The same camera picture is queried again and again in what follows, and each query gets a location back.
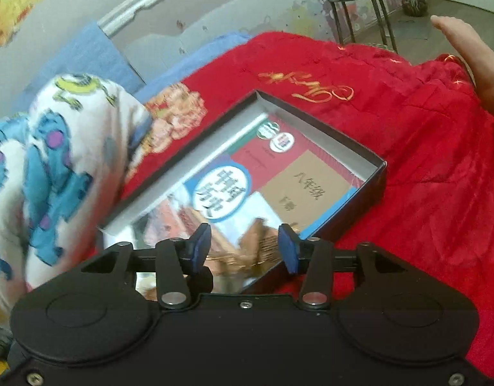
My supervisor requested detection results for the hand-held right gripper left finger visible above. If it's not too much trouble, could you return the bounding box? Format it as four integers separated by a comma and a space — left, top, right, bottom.
80, 222, 213, 310

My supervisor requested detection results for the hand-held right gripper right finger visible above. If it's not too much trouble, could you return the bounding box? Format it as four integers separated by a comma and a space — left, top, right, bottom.
278, 223, 412, 312

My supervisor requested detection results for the black shallow box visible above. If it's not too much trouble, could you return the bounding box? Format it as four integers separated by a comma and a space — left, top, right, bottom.
96, 89, 388, 296

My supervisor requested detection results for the colourful textbook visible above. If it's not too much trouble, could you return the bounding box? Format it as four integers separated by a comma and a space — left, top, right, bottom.
132, 115, 362, 294

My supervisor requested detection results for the red printed blanket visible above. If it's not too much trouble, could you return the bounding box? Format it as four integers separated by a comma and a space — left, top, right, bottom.
118, 31, 494, 379

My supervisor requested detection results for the cartoon monster printed quilt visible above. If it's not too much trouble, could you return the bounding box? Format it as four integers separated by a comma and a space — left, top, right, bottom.
0, 73, 153, 371

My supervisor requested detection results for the blue bedsheet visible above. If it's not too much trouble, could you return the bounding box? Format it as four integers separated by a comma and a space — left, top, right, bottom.
134, 32, 251, 101

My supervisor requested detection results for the blue textured towel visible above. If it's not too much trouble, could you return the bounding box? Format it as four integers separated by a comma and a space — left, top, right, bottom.
24, 20, 145, 93

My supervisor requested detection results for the brown patterned ball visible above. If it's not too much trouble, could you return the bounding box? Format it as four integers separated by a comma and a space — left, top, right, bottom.
403, 0, 428, 17

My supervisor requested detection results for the white wall moulding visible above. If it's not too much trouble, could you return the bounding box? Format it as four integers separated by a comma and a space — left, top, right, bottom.
98, 0, 256, 37

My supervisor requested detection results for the orange wall poster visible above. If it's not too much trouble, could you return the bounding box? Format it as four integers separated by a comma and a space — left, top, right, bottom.
0, 0, 68, 47

